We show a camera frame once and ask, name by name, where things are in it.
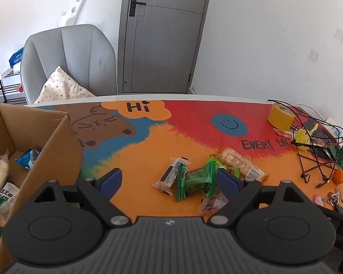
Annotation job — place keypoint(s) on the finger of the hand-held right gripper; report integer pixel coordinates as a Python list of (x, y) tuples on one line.
[(338, 215)]

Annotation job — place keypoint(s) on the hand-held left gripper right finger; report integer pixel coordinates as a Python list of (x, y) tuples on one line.
[(227, 182)]

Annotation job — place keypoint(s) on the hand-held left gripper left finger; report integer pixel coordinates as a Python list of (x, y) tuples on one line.
[(111, 180)]

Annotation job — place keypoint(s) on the clear packet with black label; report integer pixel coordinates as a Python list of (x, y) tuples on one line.
[(170, 175)]

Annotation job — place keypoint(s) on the brown cardboard box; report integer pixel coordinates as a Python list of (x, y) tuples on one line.
[(54, 154)]

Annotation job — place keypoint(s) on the blue snack packet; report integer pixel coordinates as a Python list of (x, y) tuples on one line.
[(28, 158)]

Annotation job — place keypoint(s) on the black white snack packet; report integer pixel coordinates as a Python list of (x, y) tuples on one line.
[(8, 194)]

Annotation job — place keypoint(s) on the bunch of keys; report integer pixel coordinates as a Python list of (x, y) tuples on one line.
[(337, 199)]

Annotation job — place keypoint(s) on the beige rice cracker packet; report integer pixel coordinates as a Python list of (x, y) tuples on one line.
[(240, 162)]

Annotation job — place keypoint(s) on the pink small trinket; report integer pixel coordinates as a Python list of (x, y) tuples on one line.
[(319, 199)]

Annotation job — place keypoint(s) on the small clear candy packet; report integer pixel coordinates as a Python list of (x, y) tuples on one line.
[(213, 204)]

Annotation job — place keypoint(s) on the small orange fruit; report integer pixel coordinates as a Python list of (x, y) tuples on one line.
[(338, 176)]

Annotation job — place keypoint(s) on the colourful cat print table mat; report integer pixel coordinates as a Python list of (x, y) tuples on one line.
[(160, 137)]

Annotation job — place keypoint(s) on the yellow tape roll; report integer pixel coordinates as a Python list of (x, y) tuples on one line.
[(280, 118)]

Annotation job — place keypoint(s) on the yellow black soft toy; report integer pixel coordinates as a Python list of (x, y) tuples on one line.
[(304, 135)]

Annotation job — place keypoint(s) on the white power strip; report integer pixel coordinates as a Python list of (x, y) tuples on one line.
[(336, 127)]

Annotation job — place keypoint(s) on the white dotted cushion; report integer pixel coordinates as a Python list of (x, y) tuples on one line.
[(61, 87)]

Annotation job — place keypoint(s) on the grey upholstered chair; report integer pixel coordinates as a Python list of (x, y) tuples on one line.
[(80, 51)]

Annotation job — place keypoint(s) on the black shoe rack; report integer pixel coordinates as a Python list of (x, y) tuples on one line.
[(5, 91)]

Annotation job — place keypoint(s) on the grey door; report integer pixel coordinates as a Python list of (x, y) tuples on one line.
[(163, 40)]

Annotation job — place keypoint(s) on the blue plastic bag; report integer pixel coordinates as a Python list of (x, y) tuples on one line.
[(16, 58)]

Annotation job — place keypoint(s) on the white foam board with holes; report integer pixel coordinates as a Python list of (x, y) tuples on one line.
[(74, 8)]

